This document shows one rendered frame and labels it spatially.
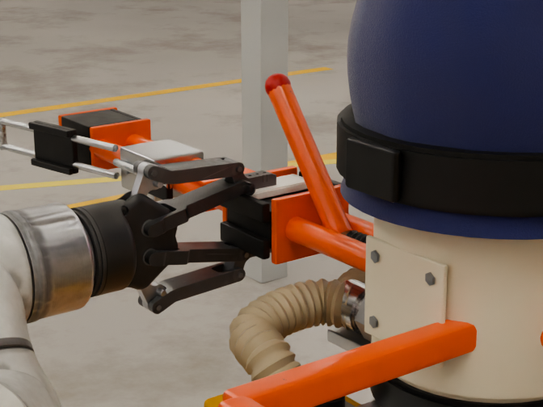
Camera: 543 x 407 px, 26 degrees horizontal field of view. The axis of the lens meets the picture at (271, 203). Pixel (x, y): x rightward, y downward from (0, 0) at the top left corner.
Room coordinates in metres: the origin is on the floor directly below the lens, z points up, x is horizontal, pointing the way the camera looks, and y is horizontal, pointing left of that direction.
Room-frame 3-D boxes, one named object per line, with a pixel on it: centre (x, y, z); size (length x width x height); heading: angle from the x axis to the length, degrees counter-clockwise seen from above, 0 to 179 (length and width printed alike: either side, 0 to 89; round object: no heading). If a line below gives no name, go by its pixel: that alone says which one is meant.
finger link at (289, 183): (1.03, 0.00, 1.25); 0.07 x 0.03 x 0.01; 126
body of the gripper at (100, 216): (0.93, 0.12, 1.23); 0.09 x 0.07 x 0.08; 126
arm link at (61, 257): (0.89, 0.18, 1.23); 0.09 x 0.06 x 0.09; 36
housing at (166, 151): (1.19, 0.11, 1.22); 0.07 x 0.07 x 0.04; 36
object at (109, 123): (1.30, 0.19, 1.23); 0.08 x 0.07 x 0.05; 36
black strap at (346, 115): (0.81, -0.16, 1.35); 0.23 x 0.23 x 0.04
